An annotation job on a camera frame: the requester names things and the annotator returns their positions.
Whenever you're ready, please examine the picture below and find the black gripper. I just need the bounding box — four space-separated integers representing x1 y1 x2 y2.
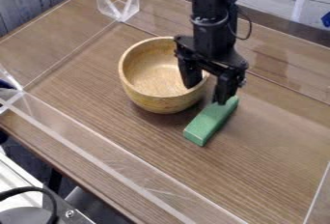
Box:
174 18 249 105

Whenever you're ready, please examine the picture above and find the brown wooden bowl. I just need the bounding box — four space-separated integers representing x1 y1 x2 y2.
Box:
119 36 209 114

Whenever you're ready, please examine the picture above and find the green rectangular block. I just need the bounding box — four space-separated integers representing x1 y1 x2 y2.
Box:
183 96 239 147

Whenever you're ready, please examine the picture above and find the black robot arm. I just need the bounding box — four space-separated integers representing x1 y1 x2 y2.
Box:
174 0 249 105

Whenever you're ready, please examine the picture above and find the white container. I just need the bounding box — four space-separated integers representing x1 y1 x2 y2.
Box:
291 0 330 31

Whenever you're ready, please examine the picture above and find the clear acrylic front barrier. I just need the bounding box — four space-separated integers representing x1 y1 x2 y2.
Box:
0 65 247 224

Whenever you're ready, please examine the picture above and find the clear acrylic corner bracket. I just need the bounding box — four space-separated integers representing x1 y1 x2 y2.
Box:
96 0 141 22

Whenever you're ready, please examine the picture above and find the grey metal bracket with screw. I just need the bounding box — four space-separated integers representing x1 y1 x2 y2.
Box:
43 185 95 224

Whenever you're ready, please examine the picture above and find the black cable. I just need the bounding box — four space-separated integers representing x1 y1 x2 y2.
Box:
0 185 59 224

